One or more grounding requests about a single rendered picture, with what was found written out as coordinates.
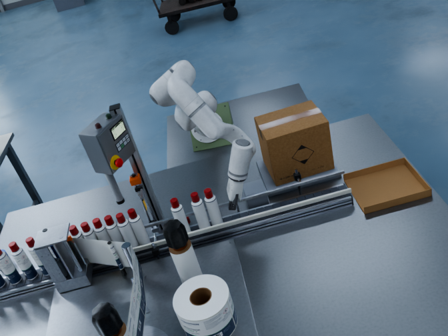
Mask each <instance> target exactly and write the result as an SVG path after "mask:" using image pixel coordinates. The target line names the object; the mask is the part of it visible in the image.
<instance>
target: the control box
mask: <svg viewBox="0 0 448 336"><path fill-rule="evenodd" d="M106 114H108V113H106V112H104V113H102V114H101V115H100V116H98V118H96V119H95V120H94V121H93V122H92V123H91V124H89V125H88V126H87V127H86V128H84V130H82V132H80V133H79V134H78V136H79V138H80V140H81V142H82V144H83V147H84V149H85V151H86V153H87V156H88V158H89V160H90V162H91V164H92V166H93V168H94V170H95V172H96V173H102V174H108V175H113V174H114V173H115V172H116V171H117V170H118V168H119V167H116V165H114V160H116V159H118V158H122V160H123V163H124V162H126V160H128V158H130V156H132V154H134V152H136V150H135V148H134V145H133V142H132V140H131V137H130V135H129V137H130V140H131V141H130V142H129V143H128V144H127V145H126V146H125V147H124V148H123V149H122V150H121V151H120V152H119V153H118V150H117V148H116V146H115V144H116V143H117V142H118V141H119V140H121V139H122V138H123V137H124V136H125V135H126V134H127V133H128V134H129V132H128V130H127V127H126V124H125V122H124V120H123V117H122V115H120V114H115V115H113V116H112V117H113V118H112V120H109V121H107V120H106ZM120 119H122V120H123V123H124V125H125V128H126V131H125V132H124V133H123V134H122V135H121V136H120V137H119V138H118V139H117V140H116V141H114V140H113V137H112V134H111V132H110V128H112V126H114V124H116V123H117V122H118V121H119V120H120ZM96 123H100V124H101V126H102V129H100V130H96V129H95V124H96Z"/></svg>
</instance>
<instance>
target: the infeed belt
mask: <svg viewBox="0 0 448 336"><path fill-rule="evenodd" d="M344 189H347V187H346V185H341V186H338V187H334V188H330V189H326V190H323V191H321V192H320V191H319V192H316V193H312V194H309V195H305V196H302V197H298V198H294V199H290V200H287V201H283V202H281V203H276V204H272V205H268V206H265V207H261V208H258V209H256V210H255V209H254V210H251V211H248V212H247V211H246V212H244V213H240V215H239V214H236V215H232V216H229V217H225V218H222V219H223V222H228V221H232V220H235V219H239V218H242V217H246V216H249V215H254V214H256V213H261V212H264V211H268V210H271V209H275V208H278V207H282V206H286V205H290V204H293V203H297V202H300V201H304V200H307V199H312V198H314V197H319V196H322V195H326V194H329V193H333V192H336V191H340V190H344ZM349 196H351V194H350V193H348V194H345V195H340V196H338V197H334V198H330V199H326V200H323V201H319V202H316V203H312V204H308V205H304V206H301V207H297V208H294V209H290V210H287V211H282V212H280V213H276V214H272V215H268V216H265V217H261V218H258V219H254V220H250V221H246V222H243V223H239V224H236V225H232V226H229V227H224V228H222V229H217V230H214V231H210V232H208V233H203V234H200V235H196V236H192V237H189V240H192V239H196V238H200V237H204V236H206V235H211V234H214V233H218V232H221V231H226V230H228V229H232V228H236V227H240V226H243V225H247V224H250V223H254V222H258V221H262V220H265V219H269V218H272V217H276V216H279V215H284V214H286V213H290V212H294V211H298V210H301V209H305V208H308V207H312V206H316V205H320V204H323V203H327V202H330V201H334V200H337V199H342V198H344V197H349ZM190 229H191V231H196V230H198V229H199V226H198V225H196V226H193V227H190ZM162 239H164V235H160V236H157V241H159V240H162ZM167 246H168V245H167V244H164V245H159V246H158V247H159V249H160V248H163V247H167ZM148 251H152V250H151V248H149V249H145V250H142V251H138V252H136V253H135V254H136V255H138V254H142V253H146V252H148ZM98 265H102V264H98V263H94V264H93V266H94V267H95V266H98ZM36 271H37V272H38V277H37V278H36V279H34V280H32V281H28V280H27V278H26V277H25V275H24V274H23V273H22V274H20V276H22V281H21V282H20V283H19V284H17V285H12V284H11V283H10V282H9V280H8V279H7V278H4V280H5V281H6V285H5V286H4V288H2V289H0V292H4V291H8V290H11V289H15V288H18V287H22V286H25V285H30V284H32V283H36V282H40V281H44V280H47V279H51V277H50V276H44V275H43V274H42V272H41V270H40V269H36Z"/></svg>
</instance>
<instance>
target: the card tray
mask: <svg viewBox="0 0 448 336"><path fill-rule="evenodd" d="M343 179H344V182H345V184H346V185H347V187H348V188H351V193H352V195H353V196H354V198H355V200H356V202H357V203H358V205H359V206H360V208H361V210H362V211H363V212H364V214H368V213H372V212H376V211H380V210H383V209H387V208H390V207H394V206H397V205H402V204H404V203H408V202H412V201H416V200H419V199H423V198H426V197H430V196H432V188H430V186H429V185H428V184H427V183H426V182H425V180H424V179H423V178H422V177H421V176H420V174H418V172H417V171H416V170H415V169H414V168H413V166H412V165H411V164H410V163H409V162H408V160H406V158H400V159H396V160H393V161H389V162H386V163H382V164H378V165H374V166H372V167H367V168H364V169H360V170H357V171H353V172H350V173H346V174H343Z"/></svg>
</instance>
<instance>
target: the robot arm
mask: <svg viewBox="0 0 448 336"><path fill-rule="evenodd" d="M195 77H196V71H195V68H194V66H193V65H192V64H191V63H190V62H189V61H186V60H181V61H178V62H177V63H176V64H174V65H173V66H172V67H171V68H170V69H169V70H168V71H166V73H164V74H163V75H162V76H161V77H160V78H159V79H158V80H156V82H154V84H152V86H151V88H150V90H149V96H150V98H151V99H152V100H153V102H154V103H155V104H157V105H159V106H162V107H169V106H172V105H176V108H175V122H176V123H177V125H178V126H179V127H180V128H181V129H182V130H184V131H190V130H191V132H192V134H193V136H194V138H196V140H198V141H200V142H202V143H212V142H214V141H216V140H217V139H219V138H222V139H225V140H227V141H229V142H230V143H232V148H231V156H230V161H229V169H228V176H229V180H228V184H227V194H228V197H229V206H228V208H229V210H236V207H237V202H238V200H239V201H240V200H241V196H242V192H243V182H244V180H246V178H247V176H248V171H249V164H250V161H251V158H252V157H253V156H254V154H255V152H256V147H255V144H254V143H253V142H252V140H251V139H250V138H249V137H248V136H247V135H246V133H245V132H244V131H242V130H241V129H240V128H238V127H237V126H235V125H232V124H228V123H224V122H223V121H222V119H221V117H220V116H219V115H218V114H217V113H216V110H217V100H216V98H215V96H214V95H213V94H212V93H211V92H209V91H200V92H199V93H196V92H195V91H194V89H193V88H192V87H191V86H192V84H193V83H194V81H195Z"/></svg>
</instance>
